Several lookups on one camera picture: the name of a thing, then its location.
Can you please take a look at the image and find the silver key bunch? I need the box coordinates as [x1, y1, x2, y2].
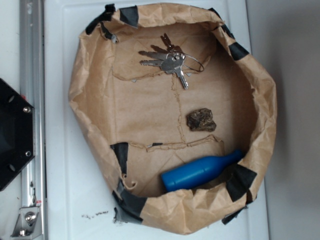
[138, 32, 205, 90]

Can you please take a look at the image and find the brown paper bag bin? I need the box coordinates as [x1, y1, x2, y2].
[68, 3, 277, 235]

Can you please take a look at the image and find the dark brown rock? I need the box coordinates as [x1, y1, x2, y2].
[186, 108, 217, 132]

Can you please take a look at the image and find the blue plastic bottle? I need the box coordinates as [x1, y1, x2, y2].
[161, 150, 244, 192]

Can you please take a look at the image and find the aluminium rail profile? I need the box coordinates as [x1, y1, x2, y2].
[19, 0, 48, 240]

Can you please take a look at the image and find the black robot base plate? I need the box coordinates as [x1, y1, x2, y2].
[0, 79, 35, 191]

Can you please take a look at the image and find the silver corner bracket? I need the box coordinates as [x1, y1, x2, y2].
[10, 206, 42, 240]

